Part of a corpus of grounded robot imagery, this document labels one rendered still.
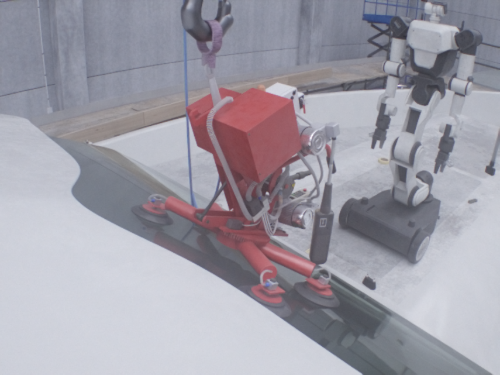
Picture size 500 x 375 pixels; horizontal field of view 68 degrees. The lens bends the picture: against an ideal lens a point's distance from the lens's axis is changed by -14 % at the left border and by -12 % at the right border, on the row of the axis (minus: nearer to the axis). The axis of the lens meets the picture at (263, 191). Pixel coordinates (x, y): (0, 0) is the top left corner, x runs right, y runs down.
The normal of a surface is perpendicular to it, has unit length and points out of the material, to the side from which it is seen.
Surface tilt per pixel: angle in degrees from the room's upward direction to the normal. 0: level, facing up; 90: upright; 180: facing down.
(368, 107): 90
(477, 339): 40
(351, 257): 0
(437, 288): 10
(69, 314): 21
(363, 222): 90
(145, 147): 90
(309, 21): 90
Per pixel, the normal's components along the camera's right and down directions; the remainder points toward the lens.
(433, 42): -0.72, 0.29
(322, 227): 0.14, 0.47
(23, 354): 0.32, -0.92
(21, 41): 0.71, 0.36
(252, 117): -0.20, -0.73
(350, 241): 0.05, -0.88
